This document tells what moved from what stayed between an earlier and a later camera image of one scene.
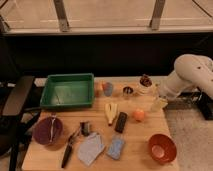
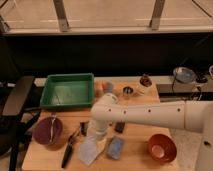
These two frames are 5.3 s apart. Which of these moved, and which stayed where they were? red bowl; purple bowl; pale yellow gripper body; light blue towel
Moved: pale yellow gripper body
Stayed: purple bowl; light blue towel; red bowl
